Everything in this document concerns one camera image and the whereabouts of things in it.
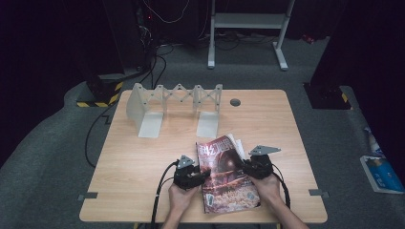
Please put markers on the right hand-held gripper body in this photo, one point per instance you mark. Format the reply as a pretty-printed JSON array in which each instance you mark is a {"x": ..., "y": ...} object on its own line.
[{"x": 261, "y": 165}]

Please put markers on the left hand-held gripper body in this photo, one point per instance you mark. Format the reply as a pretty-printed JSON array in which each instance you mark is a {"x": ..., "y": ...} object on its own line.
[{"x": 186, "y": 178}]

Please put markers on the red illustrated magazine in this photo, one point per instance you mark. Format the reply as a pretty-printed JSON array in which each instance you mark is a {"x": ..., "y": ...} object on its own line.
[{"x": 226, "y": 187}]

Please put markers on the white expandable metal book rack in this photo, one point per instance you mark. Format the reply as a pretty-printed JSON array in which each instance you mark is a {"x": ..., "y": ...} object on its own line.
[{"x": 149, "y": 122}]

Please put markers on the person's left hand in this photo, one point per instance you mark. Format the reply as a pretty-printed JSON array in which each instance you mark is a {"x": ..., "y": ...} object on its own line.
[{"x": 182, "y": 200}]

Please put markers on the person's right hand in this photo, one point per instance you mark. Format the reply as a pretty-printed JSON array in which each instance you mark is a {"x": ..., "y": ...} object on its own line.
[{"x": 267, "y": 191}]

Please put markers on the grey tape strip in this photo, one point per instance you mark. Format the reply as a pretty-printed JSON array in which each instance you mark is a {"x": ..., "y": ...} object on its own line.
[
  {"x": 88, "y": 196},
  {"x": 318, "y": 192}
]

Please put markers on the black base with yellow stripes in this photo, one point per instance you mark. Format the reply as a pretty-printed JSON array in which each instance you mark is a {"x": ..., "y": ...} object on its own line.
[
  {"x": 328, "y": 95},
  {"x": 105, "y": 92}
]

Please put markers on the blue and white packet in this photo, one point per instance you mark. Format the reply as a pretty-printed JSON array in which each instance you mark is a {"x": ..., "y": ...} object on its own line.
[{"x": 382, "y": 175}]

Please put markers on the small red object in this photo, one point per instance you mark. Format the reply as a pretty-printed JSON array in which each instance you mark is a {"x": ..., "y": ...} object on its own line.
[{"x": 308, "y": 38}]

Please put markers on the white metal stand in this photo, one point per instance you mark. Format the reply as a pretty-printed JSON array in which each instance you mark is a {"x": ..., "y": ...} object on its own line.
[{"x": 248, "y": 20}]

